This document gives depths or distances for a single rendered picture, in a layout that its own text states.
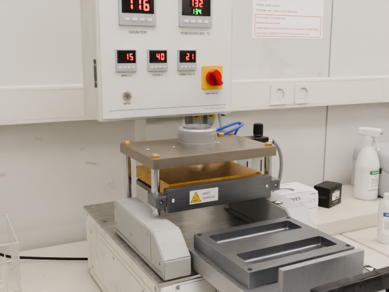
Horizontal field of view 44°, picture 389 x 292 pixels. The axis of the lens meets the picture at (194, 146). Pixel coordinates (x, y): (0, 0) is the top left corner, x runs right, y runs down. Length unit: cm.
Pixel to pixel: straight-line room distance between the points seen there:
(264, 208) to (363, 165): 79
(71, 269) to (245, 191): 56
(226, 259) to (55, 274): 65
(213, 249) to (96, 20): 53
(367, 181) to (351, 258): 102
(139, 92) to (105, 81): 8
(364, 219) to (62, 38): 106
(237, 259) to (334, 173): 125
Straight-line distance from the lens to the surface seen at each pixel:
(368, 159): 175
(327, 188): 164
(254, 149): 96
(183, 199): 88
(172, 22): 109
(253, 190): 96
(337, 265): 74
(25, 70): 139
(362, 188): 177
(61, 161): 143
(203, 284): 84
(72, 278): 126
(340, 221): 155
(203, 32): 112
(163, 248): 81
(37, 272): 132
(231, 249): 77
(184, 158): 88
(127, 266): 96
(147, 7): 106
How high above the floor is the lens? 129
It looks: 11 degrees down
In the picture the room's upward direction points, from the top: straight up
